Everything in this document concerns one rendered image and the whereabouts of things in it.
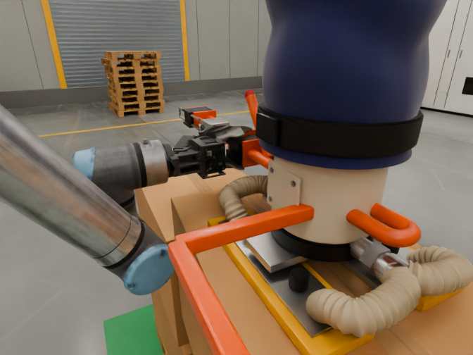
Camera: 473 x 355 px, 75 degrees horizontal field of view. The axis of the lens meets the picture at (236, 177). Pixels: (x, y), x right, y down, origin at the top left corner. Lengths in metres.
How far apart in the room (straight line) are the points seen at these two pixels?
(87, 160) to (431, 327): 0.58
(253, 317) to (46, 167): 0.33
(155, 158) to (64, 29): 8.98
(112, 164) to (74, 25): 9.01
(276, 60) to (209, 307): 0.29
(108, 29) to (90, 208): 9.24
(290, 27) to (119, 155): 0.37
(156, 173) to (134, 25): 9.23
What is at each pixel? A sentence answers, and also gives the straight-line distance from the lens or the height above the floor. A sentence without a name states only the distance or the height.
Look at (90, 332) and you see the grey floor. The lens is 2.02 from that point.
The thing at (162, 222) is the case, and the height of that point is 0.94.
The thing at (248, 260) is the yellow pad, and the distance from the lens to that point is 0.52.
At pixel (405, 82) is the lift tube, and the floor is 1.38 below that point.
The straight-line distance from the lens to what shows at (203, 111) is 0.98.
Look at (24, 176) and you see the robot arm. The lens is 0.42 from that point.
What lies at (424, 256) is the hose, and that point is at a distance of 0.54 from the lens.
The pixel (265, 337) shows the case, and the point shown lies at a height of 1.07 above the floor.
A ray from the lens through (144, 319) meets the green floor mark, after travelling 1.98.
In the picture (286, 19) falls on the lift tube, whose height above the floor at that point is 1.45.
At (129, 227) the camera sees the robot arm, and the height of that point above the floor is 1.16.
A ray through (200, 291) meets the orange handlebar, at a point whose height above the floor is 1.21.
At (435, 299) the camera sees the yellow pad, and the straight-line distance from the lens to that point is 0.55.
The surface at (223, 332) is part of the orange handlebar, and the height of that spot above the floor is 1.21.
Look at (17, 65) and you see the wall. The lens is 9.68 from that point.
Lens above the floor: 1.42
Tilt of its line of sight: 23 degrees down
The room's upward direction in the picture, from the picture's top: straight up
